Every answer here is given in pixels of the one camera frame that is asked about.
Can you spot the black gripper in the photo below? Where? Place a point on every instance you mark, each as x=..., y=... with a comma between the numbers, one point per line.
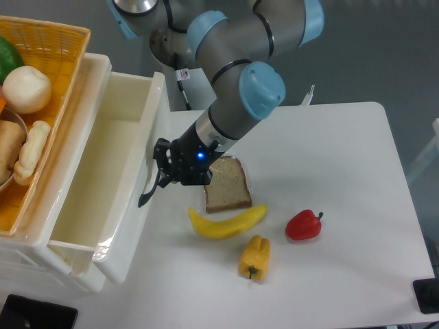
x=191, y=160

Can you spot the white drawer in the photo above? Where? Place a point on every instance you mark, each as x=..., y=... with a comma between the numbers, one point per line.
x=100, y=223

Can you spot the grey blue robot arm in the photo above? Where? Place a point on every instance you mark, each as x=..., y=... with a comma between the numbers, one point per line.
x=234, y=58

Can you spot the white drawer cabinet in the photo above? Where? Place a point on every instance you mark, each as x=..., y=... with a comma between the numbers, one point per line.
x=30, y=255

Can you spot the bagged bread slice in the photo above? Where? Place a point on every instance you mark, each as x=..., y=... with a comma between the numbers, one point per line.
x=228, y=188

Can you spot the yellow banana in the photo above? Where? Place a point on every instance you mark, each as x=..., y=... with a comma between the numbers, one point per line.
x=229, y=227

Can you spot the cream twisted pastry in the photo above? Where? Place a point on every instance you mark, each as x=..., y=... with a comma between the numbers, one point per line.
x=31, y=152

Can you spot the yellow bell pepper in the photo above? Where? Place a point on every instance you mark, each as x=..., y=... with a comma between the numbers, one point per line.
x=255, y=259

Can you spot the brown bread loaf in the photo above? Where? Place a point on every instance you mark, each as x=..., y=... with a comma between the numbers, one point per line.
x=12, y=138

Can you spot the red bell pepper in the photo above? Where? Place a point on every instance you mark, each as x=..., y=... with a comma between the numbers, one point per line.
x=304, y=226

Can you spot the white round bun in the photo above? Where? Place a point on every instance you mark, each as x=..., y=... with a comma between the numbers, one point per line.
x=26, y=90

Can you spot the orange item in basket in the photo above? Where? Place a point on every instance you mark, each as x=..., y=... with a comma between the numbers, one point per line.
x=2, y=104

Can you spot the green vegetable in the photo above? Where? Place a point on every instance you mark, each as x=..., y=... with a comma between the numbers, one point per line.
x=10, y=58

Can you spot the black device lower left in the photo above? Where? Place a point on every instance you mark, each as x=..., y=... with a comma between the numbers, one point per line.
x=23, y=312

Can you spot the black device right edge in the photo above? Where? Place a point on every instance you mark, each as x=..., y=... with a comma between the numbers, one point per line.
x=426, y=292

